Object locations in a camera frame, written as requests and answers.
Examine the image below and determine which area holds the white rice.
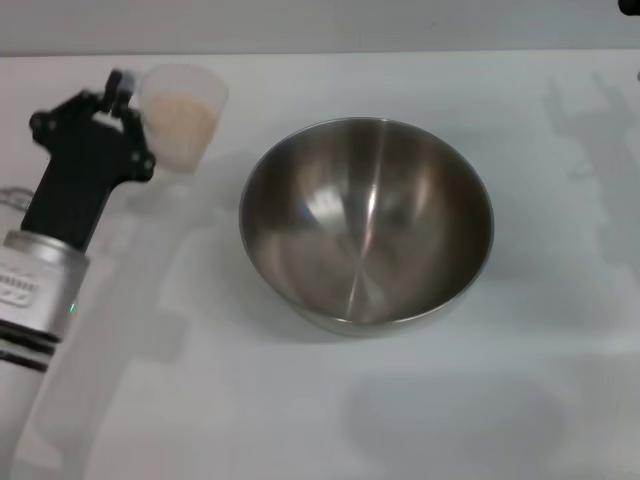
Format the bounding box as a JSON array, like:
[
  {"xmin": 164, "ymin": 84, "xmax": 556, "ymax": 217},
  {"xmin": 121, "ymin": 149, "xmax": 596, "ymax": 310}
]
[{"xmin": 143, "ymin": 96, "xmax": 220, "ymax": 172}]

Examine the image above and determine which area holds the stainless steel bowl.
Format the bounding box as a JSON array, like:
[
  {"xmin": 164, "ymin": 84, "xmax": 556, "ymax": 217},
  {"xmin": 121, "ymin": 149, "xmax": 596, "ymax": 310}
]
[{"xmin": 238, "ymin": 116, "xmax": 496, "ymax": 337}]

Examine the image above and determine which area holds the clear plastic measuring cup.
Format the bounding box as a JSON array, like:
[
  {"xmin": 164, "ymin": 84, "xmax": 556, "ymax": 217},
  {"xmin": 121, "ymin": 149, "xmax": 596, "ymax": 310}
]
[{"xmin": 137, "ymin": 64, "xmax": 230, "ymax": 175}]

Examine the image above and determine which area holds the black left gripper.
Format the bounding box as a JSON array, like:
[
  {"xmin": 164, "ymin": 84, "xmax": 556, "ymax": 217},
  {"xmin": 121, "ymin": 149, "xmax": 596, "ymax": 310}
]
[{"xmin": 22, "ymin": 69, "xmax": 159, "ymax": 251}]

